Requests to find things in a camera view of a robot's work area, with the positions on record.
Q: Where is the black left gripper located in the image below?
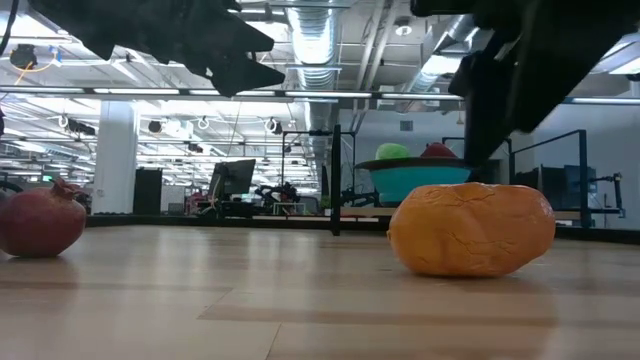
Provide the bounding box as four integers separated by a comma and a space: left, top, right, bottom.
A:
27, 0, 286, 99

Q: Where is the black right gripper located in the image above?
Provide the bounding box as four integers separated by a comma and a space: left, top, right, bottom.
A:
409, 0, 640, 169

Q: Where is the dark red apple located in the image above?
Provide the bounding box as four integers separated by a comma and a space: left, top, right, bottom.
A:
419, 142, 459, 160

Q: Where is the light green cabbage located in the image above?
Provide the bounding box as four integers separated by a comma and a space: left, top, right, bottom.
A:
374, 143, 412, 161

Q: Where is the orange wrinkled fruit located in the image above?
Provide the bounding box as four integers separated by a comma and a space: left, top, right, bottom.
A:
387, 181, 557, 279

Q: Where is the small red pomegranate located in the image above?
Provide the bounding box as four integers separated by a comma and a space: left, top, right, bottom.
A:
0, 177, 88, 259

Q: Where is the overhead light bar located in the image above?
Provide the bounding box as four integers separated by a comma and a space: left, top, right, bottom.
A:
0, 85, 640, 106

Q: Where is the dark background monitor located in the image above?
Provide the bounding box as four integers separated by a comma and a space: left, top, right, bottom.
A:
208, 158, 257, 201

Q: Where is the round ceiling fixture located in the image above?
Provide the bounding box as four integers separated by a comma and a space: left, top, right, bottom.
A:
393, 17, 415, 38

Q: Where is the teal bowl with grey rim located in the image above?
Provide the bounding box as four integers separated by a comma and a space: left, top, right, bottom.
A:
354, 157, 474, 206

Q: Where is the white pillar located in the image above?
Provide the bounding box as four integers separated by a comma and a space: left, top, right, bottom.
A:
91, 99, 141, 215

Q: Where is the black background cabinet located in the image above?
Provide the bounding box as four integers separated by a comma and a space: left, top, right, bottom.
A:
132, 167, 164, 216

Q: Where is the black ceiling-mounted device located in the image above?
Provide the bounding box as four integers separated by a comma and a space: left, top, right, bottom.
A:
8, 43, 39, 71

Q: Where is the silver ventilation duct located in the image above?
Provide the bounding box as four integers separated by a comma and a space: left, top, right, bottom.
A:
285, 0, 346, 132

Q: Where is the black background station frame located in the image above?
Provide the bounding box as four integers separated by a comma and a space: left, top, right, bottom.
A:
508, 128, 590, 230

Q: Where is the black upright shelf post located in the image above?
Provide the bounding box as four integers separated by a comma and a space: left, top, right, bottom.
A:
330, 123, 343, 237

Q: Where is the black cable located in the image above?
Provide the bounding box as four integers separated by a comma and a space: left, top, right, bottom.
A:
0, 0, 21, 56

